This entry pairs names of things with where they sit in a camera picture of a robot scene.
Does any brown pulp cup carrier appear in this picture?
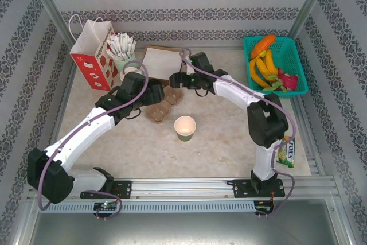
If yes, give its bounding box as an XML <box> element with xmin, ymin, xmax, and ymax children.
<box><xmin>144</xmin><ymin>85</ymin><xmax>185</xmax><ymax>125</ymax></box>

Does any green paper cup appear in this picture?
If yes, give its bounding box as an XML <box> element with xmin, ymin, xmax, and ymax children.
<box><xmin>119</xmin><ymin>64</ymin><xmax>144</xmax><ymax>81</ymax></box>
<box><xmin>174</xmin><ymin>115</ymin><xmax>197</xmax><ymax>143</ymax></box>

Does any white red paper gift bag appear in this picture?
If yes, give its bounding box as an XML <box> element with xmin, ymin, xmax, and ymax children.
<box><xmin>68</xmin><ymin>14</ymin><xmax>116</xmax><ymax>92</ymax></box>

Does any white napkin stack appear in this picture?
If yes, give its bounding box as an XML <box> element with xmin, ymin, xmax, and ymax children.
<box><xmin>142</xmin><ymin>46</ymin><xmax>189</xmax><ymax>81</ymax></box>

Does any mint green holder cup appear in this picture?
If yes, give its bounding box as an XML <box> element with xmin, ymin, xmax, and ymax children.
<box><xmin>112</xmin><ymin>52</ymin><xmax>138</xmax><ymax>71</ymax></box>

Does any yellow toy banana bunch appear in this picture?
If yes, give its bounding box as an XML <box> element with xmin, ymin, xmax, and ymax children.
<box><xmin>248</xmin><ymin>49</ymin><xmax>279</xmax><ymax>90</ymax></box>

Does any orange toy fruit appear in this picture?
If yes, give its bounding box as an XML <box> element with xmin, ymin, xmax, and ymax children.
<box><xmin>251</xmin><ymin>34</ymin><xmax>276</xmax><ymax>58</ymax></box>

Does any green toy pea pod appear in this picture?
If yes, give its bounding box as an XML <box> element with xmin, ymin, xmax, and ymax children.
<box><xmin>263</xmin><ymin>81</ymin><xmax>289</xmax><ymax>93</ymax></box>

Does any pink toy dragon fruit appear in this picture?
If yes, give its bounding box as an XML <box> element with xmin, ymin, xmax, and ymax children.
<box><xmin>275</xmin><ymin>67</ymin><xmax>299</xmax><ymax>91</ymax></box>

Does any teal plastic basket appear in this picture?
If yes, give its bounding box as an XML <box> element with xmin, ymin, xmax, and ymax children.
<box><xmin>243</xmin><ymin>36</ymin><xmax>309</xmax><ymax>99</ymax></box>

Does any yellow green candy bag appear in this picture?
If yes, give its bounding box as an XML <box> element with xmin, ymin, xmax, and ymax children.
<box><xmin>275</xmin><ymin>135</ymin><xmax>296</xmax><ymax>169</ymax></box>

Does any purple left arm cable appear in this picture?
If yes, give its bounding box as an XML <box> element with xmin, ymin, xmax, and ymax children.
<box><xmin>37</xmin><ymin>60</ymin><xmax>150</xmax><ymax>220</ymax></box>

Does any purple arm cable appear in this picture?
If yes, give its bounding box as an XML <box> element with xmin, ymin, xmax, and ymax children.
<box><xmin>179</xmin><ymin>47</ymin><xmax>298</xmax><ymax>217</ymax></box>
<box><xmin>37</xmin><ymin>60</ymin><xmax>150</xmax><ymax>220</ymax></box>

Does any aluminium mounting rail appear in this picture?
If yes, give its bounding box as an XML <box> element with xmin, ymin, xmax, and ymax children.
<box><xmin>27</xmin><ymin>177</ymin><xmax>338</xmax><ymax>200</ymax></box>

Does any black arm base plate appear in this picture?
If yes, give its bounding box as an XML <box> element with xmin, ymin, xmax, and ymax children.
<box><xmin>231</xmin><ymin>178</ymin><xmax>286</xmax><ymax>199</ymax></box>
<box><xmin>80</xmin><ymin>180</ymin><xmax>132</xmax><ymax>200</ymax></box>

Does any grey slotted cable duct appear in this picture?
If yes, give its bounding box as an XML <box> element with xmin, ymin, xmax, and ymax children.
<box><xmin>38</xmin><ymin>200</ymin><xmax>276</xmax><ymax>214</ymax></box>

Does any aluminium frame post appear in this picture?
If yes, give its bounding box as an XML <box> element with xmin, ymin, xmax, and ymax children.
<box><xmin>287</xmin><ymin>0</ymin><xmax>335</xmax><ymax>39</ymax></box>
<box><xmin>24</xmin><ymin>0</ymin><xmax>81</xmax><ymax>55</ymax></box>

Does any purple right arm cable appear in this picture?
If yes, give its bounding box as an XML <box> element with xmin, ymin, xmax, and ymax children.
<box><xmin>179</xmin><ymin>47</ymin><xmax>298</xmax><ymax>217</ymax></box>

